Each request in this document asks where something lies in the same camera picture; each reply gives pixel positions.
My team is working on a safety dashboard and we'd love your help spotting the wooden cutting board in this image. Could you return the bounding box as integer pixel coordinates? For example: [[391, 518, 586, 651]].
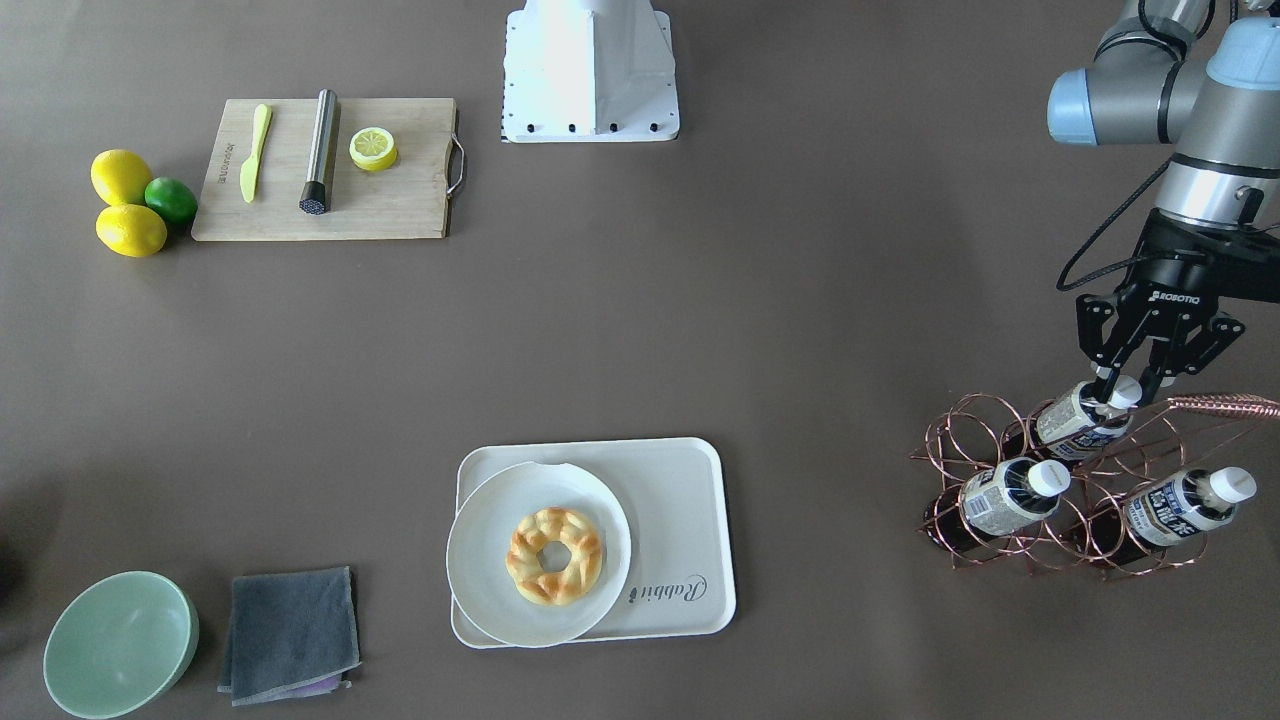
[[191, 97, 457, 242]]

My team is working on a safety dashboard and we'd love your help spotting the white round plate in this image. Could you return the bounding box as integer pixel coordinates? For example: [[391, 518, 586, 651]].
[[447, 462, 632, 648]]

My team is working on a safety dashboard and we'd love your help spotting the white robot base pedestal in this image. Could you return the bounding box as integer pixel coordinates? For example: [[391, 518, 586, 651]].
[[500, 1, 681, 143]]

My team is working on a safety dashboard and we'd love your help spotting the tea bottle top rack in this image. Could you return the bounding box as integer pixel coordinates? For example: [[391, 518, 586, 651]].
[[1001, 375, 1142, 468]]

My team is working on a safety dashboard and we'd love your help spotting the copper wire bottle rack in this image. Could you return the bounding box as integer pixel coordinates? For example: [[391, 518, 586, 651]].
[[916, 393, 1277, 577]]

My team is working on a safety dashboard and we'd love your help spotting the white serving tray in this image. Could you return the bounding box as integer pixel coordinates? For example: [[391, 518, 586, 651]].
[[451, 437, 737, 648]]

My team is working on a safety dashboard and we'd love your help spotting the yellow lemon near board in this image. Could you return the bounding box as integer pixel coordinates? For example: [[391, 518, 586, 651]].
[[95, 204, 168, 258]]

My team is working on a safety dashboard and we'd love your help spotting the tea bottle rack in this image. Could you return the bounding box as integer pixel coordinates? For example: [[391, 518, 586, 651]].
[[1076, 468, 1257, 566], [1001, 375, 1142, 468], [923, 457, 1071, 553]]

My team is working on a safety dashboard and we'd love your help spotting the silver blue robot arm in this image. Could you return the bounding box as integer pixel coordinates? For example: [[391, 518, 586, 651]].
[[1047, 1, 1279, 404]]

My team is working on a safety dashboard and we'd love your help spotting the braided ring pastry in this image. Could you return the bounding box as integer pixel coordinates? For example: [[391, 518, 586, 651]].
[[506, 506, 605, 606]]

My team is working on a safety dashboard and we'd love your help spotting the yellow lemon far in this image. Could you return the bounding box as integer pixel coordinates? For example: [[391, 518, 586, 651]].
[[90, 149, 154, 206]]

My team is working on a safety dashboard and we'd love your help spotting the grey folded cloth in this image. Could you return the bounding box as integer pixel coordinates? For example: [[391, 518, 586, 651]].
[[218, 566, 361, 706]]

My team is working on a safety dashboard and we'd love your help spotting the half lemon slice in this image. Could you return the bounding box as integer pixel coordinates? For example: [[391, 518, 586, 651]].
[[348, 126, 398, 172]]

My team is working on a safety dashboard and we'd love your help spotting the mint green bowl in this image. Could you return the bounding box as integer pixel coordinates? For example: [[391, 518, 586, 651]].
[[44, 571, 198, 719]]

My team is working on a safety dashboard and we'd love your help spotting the yellow plastic knife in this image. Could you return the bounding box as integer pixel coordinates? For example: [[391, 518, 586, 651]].
[[239, 102, 273, 202]]

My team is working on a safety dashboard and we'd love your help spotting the green lime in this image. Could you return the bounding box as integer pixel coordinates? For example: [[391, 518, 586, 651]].
[[143, 177, 198, 225]]

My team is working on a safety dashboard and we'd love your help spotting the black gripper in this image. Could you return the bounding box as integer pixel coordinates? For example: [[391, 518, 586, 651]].
[[1076, 209, 1279, 405]]

